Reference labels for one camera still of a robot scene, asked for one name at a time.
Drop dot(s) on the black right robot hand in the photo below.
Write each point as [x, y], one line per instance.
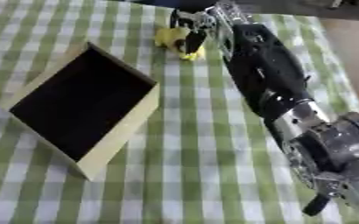
[195, 40]

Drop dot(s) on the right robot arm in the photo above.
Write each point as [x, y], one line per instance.
[269, 75]

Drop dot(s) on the tan cardboard box black inside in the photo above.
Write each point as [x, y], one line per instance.
[83, 105]

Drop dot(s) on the yellow soft toy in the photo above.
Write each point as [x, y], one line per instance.
[169, 38]

